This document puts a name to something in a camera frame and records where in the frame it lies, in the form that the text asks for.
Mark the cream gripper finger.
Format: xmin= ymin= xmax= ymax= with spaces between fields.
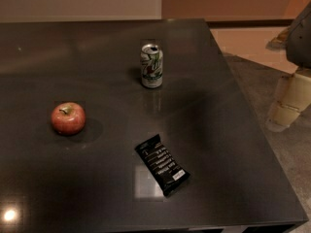
xmin=266 ymin=67 xmax=311 ymax=132

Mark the black rxbar chocolate wrapper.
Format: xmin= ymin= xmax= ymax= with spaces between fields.
xmin=135 ymin=135 xmax=190 ymax=196

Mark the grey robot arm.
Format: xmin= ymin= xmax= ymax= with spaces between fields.
xmin=266 ymin=2 xmax=311 ymax=132

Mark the white green soda can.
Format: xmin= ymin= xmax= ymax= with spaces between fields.
xmin=140 ymin=44 xmax=163 ymax=88

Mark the red apple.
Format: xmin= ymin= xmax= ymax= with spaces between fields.
xmin=51 ymin=102 xmax=86 ymax=136

